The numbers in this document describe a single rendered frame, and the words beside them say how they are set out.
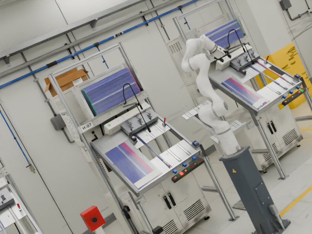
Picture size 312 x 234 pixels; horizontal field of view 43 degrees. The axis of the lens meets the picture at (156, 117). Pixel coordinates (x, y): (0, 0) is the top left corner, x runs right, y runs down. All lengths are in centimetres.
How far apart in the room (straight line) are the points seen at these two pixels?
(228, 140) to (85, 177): 254
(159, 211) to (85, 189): 166
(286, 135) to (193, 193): 133
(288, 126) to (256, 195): 164
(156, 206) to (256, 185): 100
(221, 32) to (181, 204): 189
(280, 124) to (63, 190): 267
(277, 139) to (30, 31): 319
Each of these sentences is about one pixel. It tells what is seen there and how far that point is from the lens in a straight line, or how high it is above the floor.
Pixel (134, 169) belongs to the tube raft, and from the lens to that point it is 336.
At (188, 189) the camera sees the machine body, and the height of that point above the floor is 38.
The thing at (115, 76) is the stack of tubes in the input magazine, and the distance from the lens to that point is 370.
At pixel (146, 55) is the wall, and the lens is 559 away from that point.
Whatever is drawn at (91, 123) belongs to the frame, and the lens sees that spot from 359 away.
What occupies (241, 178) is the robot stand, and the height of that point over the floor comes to 52.
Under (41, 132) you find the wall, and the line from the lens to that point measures 499.
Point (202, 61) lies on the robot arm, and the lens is 298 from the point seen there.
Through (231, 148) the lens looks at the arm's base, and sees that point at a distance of 303.
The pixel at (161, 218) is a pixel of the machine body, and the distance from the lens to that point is 369.
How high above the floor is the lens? 160
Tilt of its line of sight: 7 degrees down
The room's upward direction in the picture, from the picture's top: 27 degrees counter-clockwise
